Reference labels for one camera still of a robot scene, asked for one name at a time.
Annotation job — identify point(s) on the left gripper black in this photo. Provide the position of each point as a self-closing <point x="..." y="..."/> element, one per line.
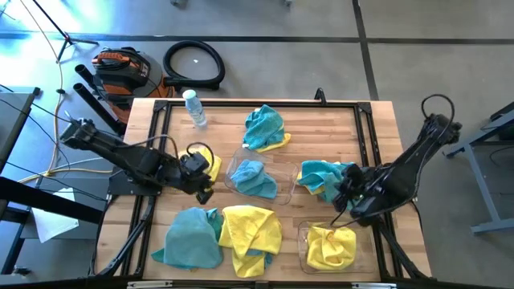
<point x="192" y="184"/>

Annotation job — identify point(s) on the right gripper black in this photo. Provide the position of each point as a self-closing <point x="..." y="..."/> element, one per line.
<point x="367" y="198"/>

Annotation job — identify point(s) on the yellow microfiber towel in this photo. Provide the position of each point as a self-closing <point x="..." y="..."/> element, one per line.
<point x="314" y="190"/>
<point x="249" y="229"/>
<point x="214" y="166"/>
<point x="281" y="142"/>

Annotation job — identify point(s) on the clear bin with yellow cloths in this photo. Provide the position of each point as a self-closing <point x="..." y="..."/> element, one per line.
<point x="331" y="249"/>

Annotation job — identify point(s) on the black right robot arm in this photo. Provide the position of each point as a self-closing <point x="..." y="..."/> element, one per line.
<point x="405" y="172"/>

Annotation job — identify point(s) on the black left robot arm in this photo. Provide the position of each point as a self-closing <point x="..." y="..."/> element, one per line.
<point x="140" y="160"/>

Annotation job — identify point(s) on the clear plastic water bottle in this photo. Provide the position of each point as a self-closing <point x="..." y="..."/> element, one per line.
<point x="195" y="110"/>

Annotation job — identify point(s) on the black table clamp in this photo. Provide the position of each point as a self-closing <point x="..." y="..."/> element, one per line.
<point x="320" y="96"/>

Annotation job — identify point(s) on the dark grey cabinet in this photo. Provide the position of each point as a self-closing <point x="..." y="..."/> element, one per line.
<point x="92" y="182"/>

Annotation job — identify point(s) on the black vacuum wand tube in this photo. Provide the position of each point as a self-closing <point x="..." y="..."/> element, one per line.
<point x="96" y="105"/>
<point x="83" y="73"/>

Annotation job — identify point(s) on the orange black shop vacuum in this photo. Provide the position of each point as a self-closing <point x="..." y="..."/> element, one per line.
<point x="124" y="74"/>

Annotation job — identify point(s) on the white paper sheet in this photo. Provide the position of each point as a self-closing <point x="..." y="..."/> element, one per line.
<point x="52" y="226"/>

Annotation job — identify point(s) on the grey side table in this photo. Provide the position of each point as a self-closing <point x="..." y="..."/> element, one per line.
<point x="12" y="116"/>

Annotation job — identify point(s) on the black tripod stand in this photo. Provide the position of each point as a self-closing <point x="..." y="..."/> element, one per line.
<point x="66" y="38"/>

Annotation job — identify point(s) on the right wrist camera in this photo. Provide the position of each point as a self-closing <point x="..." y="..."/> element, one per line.
<point x="352" y="176"/>

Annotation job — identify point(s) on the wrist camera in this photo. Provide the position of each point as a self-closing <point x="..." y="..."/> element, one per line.
<point x="352" y="176"/>
<point x="194" y="164"/>

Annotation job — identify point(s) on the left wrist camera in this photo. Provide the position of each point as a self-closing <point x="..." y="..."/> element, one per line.
<point x="194" y="164"/>

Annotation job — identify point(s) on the black aluminium table frame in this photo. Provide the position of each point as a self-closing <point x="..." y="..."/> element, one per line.
<point x="261" y="104"/>

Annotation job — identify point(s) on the grey metal cart frame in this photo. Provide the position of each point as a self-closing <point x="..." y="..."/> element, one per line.
<point x="483" y="188"/>

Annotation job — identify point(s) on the black desk frame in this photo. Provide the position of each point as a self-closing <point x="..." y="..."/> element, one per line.
<point x="40" y="198"/>

